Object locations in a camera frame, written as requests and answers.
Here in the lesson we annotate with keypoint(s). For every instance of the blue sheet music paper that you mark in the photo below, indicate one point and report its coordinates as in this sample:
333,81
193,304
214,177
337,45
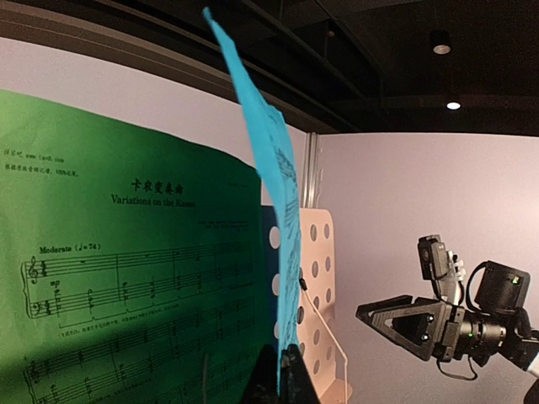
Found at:
275,163

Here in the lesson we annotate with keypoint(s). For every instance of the right aluminium corner post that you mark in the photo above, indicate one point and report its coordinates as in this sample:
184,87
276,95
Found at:
312,171

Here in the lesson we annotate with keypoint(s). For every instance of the pink folding music stand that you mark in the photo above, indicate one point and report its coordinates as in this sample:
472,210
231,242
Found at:
323,356

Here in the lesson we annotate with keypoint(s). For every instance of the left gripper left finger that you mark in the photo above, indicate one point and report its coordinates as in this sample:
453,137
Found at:
262,383

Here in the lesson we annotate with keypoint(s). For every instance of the round ceiling spot lamp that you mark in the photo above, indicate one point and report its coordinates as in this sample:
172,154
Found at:
440,42

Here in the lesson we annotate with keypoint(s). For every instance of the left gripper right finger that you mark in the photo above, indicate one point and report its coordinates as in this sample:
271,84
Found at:
296,384

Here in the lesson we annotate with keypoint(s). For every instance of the green sheet music paper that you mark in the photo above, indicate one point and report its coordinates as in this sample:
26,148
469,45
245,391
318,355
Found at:
132,262

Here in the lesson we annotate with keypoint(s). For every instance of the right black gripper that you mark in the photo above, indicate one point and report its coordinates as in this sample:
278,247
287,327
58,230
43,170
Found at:
425,328

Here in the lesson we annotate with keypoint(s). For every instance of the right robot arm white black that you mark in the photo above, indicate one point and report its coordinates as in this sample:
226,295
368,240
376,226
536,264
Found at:
493,322

